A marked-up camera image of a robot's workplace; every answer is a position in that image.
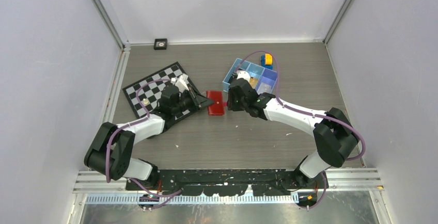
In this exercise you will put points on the light blue drawer box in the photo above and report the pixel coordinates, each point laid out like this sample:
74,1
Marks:
255,70
236,66

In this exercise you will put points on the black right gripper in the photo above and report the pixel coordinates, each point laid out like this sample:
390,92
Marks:
231,105

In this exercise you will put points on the blue orange toy block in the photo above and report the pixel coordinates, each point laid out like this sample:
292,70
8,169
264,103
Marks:
267,61

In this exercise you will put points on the purple drawer box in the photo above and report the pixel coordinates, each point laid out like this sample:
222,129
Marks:
269,77

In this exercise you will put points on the black square wall socket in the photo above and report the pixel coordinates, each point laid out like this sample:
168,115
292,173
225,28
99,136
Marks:
160,44

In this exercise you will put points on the orange card in drawer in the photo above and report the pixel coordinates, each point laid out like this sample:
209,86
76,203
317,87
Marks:
253,82

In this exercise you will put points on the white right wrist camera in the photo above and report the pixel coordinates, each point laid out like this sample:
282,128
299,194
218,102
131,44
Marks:
241,74

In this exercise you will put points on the grey card in drawer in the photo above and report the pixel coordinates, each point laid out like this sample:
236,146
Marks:
264,88

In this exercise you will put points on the light blue left drawer box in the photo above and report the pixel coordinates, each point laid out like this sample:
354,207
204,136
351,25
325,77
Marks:
236,66

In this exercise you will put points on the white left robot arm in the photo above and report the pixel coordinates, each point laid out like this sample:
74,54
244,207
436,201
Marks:
110,152

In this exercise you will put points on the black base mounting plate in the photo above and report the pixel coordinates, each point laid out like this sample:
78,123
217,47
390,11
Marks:
227,182

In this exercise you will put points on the red leather card holder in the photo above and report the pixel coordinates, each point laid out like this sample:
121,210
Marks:
218,106

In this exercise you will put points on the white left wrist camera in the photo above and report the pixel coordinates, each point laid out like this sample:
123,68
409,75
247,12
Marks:
181,82

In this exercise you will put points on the black white chessboard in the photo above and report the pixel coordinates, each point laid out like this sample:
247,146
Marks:
150,88

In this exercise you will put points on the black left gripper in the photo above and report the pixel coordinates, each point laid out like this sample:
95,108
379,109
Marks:
203,102

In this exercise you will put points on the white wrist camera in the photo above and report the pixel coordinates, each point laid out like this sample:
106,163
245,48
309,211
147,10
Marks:
181,82
241,74

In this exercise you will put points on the light blue middle drawer box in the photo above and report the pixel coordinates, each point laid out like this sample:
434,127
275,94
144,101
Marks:
255,70

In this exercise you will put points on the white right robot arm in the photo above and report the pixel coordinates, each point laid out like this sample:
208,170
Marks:
334,136

